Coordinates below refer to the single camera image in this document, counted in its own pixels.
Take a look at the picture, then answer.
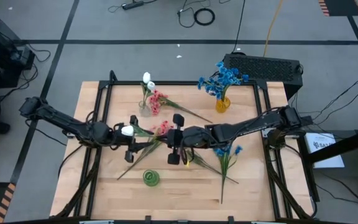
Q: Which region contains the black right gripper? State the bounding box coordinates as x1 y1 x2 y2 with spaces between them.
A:
166 113 219 166

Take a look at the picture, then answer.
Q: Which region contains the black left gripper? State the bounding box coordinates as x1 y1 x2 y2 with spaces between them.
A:
112 114 155 164

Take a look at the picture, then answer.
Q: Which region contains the blue artificial flower bunch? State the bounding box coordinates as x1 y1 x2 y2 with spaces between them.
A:
214 61 250 108
196 74 231 108
213 144 244 205

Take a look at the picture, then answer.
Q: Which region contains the small clear glass vase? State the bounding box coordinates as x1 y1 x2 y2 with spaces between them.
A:
138 100 153 118

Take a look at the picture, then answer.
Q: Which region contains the green patterned glass vase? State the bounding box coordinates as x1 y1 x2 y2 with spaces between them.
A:
142 169 161 188

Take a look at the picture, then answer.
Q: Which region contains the amber glass vase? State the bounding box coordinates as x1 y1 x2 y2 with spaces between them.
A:
215 95 231 114

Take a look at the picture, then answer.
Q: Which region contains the black computer case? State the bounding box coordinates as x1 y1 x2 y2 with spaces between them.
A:
221 52 304 100

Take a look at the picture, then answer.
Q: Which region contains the white printed paper sheet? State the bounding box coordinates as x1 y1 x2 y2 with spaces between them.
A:
304 132 346 169

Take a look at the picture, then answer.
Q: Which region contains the black power strip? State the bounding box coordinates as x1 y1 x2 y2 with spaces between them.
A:
121 0 145 11

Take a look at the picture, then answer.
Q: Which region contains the black side stand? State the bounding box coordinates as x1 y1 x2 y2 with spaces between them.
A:
296 124 358 200

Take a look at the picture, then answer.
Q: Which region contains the black aluminium rig frame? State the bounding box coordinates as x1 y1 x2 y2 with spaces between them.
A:
50 70 318 224

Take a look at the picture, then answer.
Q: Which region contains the coiled black cable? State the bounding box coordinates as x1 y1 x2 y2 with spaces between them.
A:
193 7 216 27

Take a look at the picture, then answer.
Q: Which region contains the black hanging cable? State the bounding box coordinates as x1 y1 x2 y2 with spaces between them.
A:
231 0 247 54

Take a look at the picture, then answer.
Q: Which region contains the loose black cable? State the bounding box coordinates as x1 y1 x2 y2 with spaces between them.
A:
177 0 211 29

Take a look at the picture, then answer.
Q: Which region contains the yellow hanging cable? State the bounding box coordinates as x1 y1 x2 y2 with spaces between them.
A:
262 0 285 58

